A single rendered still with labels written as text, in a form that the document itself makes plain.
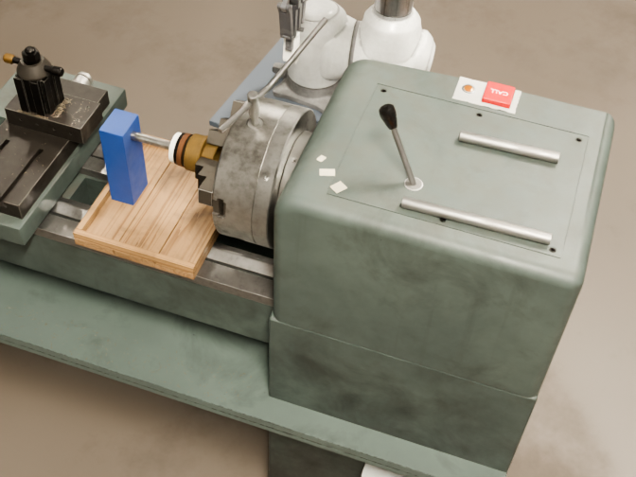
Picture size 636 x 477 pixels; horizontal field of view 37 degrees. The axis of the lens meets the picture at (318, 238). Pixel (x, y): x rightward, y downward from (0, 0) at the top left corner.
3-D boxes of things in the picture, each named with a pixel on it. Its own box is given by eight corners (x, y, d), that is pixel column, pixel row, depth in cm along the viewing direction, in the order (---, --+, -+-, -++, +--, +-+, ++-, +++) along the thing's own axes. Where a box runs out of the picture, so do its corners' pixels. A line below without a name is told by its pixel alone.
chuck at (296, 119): (317, 170, 226) (316, 79, 200) (271, 275, 209) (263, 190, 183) (303, 167, 227) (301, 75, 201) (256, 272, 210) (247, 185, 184)
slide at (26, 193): (110, 103, 242) (107, 90, 238) (22, 220, 215) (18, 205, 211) (46, 86, 245) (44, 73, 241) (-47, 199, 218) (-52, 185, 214)
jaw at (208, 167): (248, 167, 202) (226, 199, 194) (247, 185, 206) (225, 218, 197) (201, 154, 204) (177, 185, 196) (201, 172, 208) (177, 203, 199)
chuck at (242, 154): (303, 167, 227) (301, 75, 201) (256, 272, 210) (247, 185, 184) (268, 157, 228) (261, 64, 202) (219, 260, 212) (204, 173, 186)
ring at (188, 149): (225, 130, 207) (186, 119, 209) (208, 157, 201) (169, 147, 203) (226, 160, 214) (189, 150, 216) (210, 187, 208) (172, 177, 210)
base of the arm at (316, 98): (288, 55, 277) (289, 40, 273) (356, 79, 271) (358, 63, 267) (258, 90, 266) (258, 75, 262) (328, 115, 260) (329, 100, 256)
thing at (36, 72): (58, 63, 221) (56, 53, 219) (41, 84, 216) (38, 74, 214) (27, 56, 222) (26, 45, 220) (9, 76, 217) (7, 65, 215)
